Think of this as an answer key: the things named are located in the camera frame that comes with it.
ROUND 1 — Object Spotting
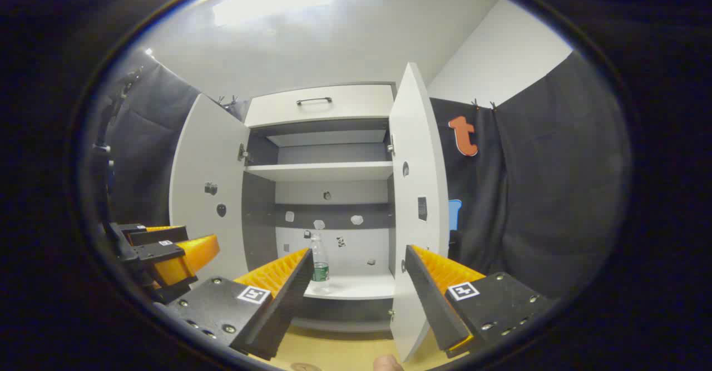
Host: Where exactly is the white cabinet door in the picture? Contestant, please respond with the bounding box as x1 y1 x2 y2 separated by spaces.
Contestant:
388 62 450 363
169 94 251 289

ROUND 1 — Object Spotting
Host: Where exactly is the white cabinet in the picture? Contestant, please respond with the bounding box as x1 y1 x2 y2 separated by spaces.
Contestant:
239 82 399 333

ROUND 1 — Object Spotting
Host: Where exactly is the clear plastic bottle green label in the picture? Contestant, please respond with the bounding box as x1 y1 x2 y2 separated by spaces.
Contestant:
310 232 331 294

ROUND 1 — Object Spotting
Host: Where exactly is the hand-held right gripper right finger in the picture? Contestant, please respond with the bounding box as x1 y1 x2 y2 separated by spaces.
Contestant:
404 244 554 359

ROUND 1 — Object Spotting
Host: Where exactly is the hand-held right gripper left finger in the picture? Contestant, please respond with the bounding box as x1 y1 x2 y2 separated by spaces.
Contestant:
166 248 315 362

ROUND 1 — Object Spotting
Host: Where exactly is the white cabinet drawer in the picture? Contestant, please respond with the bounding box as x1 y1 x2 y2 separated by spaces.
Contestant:
245 84 394 128

